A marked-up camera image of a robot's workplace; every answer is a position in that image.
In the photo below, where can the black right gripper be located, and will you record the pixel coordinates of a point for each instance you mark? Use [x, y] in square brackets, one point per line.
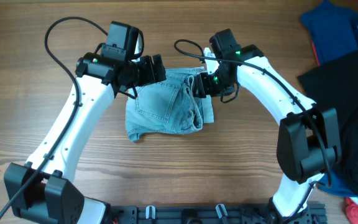
[201, 85]

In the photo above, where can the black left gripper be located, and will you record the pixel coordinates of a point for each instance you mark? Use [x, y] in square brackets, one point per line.
[153, 69]

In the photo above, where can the light blue jeans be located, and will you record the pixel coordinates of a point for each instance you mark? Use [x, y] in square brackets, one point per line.
[168, 107]

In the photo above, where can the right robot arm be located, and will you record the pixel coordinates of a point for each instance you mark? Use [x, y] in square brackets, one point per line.
[308, 144]

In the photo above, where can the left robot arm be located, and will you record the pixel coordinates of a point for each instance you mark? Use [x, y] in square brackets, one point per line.
[41, 190]

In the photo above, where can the dark blue garment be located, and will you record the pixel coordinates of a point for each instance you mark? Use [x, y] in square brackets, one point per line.
[333, 30]

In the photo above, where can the black garment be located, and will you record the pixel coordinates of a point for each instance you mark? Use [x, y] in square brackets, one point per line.
[336, 84]

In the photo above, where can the red garment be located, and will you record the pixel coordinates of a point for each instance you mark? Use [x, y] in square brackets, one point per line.
[351, 211]

